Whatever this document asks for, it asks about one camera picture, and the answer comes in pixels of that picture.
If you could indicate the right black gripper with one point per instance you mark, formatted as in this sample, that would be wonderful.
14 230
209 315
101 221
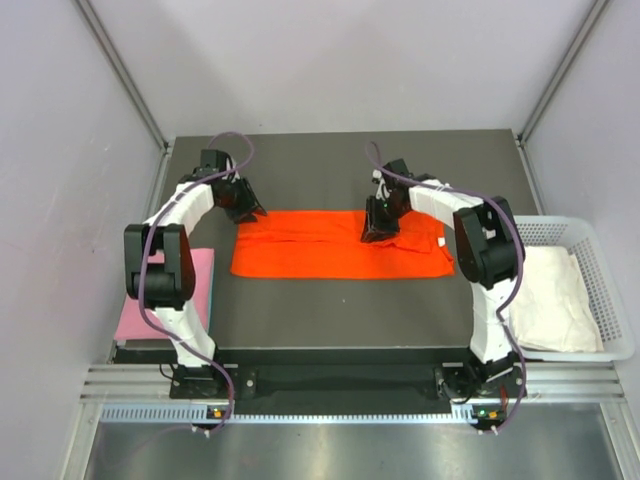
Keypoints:
374 228

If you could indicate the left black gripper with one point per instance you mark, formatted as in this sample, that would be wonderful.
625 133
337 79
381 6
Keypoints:
243 214

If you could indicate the orange t-shirt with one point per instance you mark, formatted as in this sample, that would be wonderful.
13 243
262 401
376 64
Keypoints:
314 244

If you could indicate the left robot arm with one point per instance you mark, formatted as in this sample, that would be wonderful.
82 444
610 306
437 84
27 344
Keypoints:
160 273

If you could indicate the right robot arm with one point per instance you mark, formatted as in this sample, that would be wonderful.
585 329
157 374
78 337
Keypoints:
490 254

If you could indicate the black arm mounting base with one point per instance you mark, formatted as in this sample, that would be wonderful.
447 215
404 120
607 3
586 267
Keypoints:
433 374

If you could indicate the folded light blue t-shirt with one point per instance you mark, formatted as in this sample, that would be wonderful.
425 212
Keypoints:
213 300

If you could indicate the folded pink t-shirt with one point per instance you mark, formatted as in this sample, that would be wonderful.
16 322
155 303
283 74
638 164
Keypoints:
131 326

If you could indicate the white t-shirt in basket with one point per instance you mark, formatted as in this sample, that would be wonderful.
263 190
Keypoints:
551 311

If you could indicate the white plastic basket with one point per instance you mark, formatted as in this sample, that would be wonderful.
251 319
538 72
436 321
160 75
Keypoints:
606 306

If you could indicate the slotted cable duct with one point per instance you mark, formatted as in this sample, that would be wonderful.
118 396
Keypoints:
203 414

